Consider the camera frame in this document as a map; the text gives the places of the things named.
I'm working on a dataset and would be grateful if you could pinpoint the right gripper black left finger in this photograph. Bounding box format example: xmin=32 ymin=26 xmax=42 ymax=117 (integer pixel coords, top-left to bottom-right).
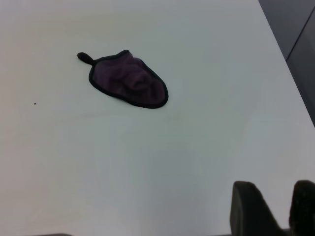
xmin=229 ymin=180 xmax=286 ymax=236

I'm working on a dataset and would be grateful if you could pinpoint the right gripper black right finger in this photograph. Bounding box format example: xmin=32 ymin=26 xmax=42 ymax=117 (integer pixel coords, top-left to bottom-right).
xmin=288 ymin=179 xmax=315 ymax=236

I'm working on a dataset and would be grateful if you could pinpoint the purple cloth with black trim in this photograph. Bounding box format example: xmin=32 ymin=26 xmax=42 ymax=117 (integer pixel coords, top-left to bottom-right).
xmin=77 ymin=49 xmax=169 ymax=109

